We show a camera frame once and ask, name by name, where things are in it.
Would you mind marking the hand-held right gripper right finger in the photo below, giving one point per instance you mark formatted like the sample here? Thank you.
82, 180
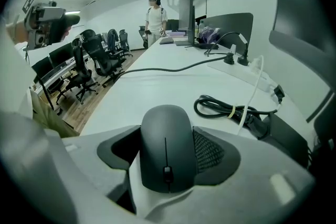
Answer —
249, 186

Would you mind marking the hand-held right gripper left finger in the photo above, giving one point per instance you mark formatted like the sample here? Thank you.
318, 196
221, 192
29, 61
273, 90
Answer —
86, 178

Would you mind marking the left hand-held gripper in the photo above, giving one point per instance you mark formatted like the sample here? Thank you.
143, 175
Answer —
36, 23

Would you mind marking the dark grey computer mouse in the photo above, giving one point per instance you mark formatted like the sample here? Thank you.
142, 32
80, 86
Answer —
168, 144

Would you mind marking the person's left forearm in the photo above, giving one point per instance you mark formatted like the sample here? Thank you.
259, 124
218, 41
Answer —
17, 32

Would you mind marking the black computer monitor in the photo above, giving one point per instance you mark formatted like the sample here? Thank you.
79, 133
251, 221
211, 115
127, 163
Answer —
61, 54
43, 69

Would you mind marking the dark grey computer monitor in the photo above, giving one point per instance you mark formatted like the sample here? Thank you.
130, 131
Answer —
187, 15

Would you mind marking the white office desk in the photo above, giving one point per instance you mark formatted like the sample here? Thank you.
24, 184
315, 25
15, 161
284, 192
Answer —
65, 69

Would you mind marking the black mesh office chair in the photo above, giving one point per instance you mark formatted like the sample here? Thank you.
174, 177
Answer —
81, 70
101, 57
124, 40

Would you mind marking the office chair with jacket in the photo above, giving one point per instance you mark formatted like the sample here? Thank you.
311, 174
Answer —
113, 39

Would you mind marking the black power adapter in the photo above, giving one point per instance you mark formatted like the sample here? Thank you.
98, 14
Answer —
286, 136

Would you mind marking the person's olive trousers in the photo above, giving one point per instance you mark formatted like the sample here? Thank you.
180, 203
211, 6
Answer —
52, 118

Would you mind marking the person's white shirt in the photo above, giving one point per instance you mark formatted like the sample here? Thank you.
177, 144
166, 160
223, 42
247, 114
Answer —
13, 73

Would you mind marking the small black plug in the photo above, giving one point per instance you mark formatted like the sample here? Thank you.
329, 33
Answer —
278, 93

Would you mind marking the stack of pink boxes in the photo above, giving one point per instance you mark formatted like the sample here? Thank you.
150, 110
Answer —
177, 34

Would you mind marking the white power strip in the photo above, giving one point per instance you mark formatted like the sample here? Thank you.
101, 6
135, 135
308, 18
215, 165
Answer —
241, 73

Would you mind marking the clear plastic bottle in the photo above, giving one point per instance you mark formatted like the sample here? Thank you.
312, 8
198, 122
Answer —
201, 26

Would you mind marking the purple plastic bag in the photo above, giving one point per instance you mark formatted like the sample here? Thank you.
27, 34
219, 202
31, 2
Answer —
208, 34

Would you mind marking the dark grey desk divider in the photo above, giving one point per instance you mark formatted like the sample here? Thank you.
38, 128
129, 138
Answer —
231, 29

